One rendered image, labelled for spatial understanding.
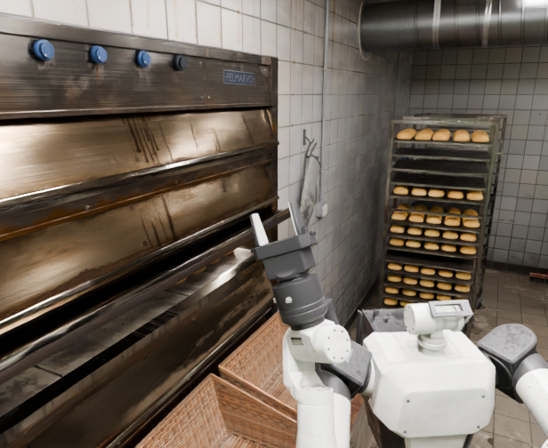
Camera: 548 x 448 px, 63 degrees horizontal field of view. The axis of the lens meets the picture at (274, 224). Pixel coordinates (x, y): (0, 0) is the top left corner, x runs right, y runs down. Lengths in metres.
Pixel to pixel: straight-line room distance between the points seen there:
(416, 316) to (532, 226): 4.63
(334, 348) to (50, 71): 0.90
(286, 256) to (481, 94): 4.73
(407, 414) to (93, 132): 1.03
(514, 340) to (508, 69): 4.42
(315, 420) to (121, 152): 0.89
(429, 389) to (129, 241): 0.91
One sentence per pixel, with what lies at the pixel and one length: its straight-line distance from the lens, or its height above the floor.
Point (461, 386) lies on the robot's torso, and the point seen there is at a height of 1.35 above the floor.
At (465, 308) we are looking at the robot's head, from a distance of 1.04.
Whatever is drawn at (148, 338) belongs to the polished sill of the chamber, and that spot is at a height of 1.17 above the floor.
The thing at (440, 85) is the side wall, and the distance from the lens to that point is 5.43.
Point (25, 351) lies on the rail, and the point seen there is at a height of 1.44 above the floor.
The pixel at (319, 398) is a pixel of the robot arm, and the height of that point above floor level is 1.44.
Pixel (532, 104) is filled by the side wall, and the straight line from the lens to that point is 5.40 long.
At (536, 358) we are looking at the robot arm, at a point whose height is 1.38.
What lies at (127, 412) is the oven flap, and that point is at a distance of 1.59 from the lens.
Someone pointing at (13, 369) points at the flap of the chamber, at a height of 1.42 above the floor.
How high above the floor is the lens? 1.94
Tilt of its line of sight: 16 degrees down
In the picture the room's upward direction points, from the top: straight up
